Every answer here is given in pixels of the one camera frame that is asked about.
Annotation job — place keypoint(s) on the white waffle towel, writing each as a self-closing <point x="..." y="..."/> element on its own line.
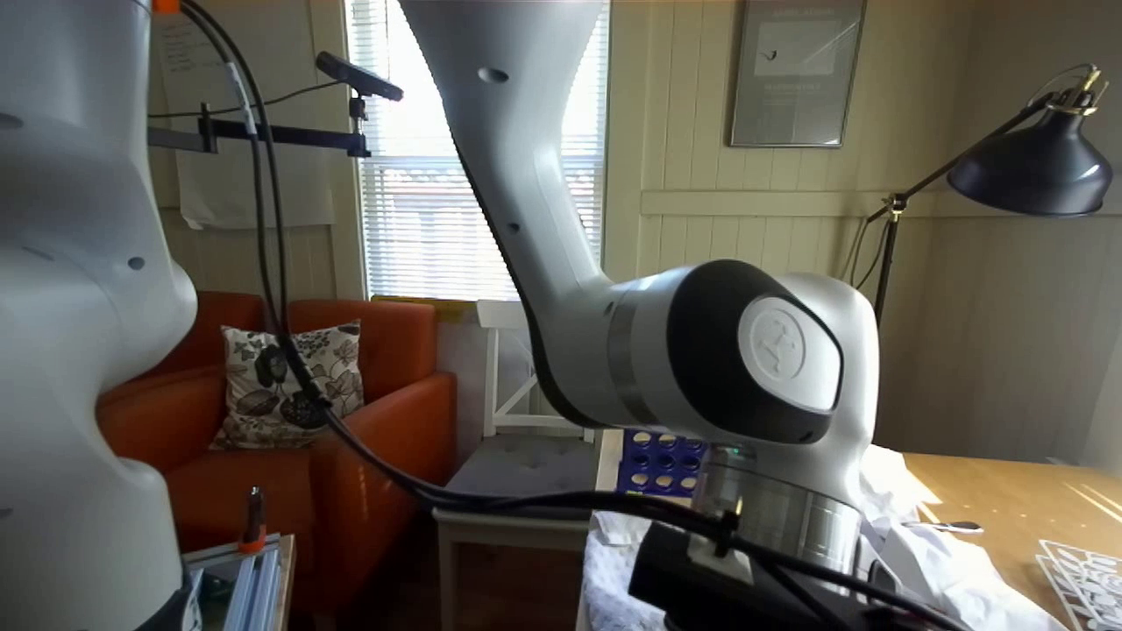
<point x="608" y="561"/>

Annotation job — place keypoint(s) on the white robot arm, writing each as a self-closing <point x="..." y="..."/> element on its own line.
<point x="779" y="370"/>

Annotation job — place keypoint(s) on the blue connect four gameboard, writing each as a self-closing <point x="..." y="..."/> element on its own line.
<point x="661" y="465"/>

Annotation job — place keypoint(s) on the grey chair cushion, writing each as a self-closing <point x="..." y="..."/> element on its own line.
<point x="525" y="466"/>

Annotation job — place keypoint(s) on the white wooden chair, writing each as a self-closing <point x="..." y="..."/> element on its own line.
<point x="510" y="408"/>

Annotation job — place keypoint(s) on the floral patterned cushion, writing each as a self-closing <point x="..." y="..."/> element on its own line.
<point x="263" y="402"/>

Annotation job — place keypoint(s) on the crumpled white paper napkins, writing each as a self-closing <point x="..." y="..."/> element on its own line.
<point x="930" y="564"/>

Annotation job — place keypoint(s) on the box of books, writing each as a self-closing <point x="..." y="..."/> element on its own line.
<point x="245" y="584"/>

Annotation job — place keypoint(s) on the black floor lamp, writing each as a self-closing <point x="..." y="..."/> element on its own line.
<point x="1037" y="163"/>

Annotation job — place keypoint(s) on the white floral napkin holder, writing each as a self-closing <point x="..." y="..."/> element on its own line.
<point x="1090" y="584"/>

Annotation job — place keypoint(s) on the framed wall picture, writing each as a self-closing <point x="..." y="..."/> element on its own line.
<point x="793" y="76"/>

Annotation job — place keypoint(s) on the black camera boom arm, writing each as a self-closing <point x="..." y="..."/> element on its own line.
<point x="245" y="120"/>

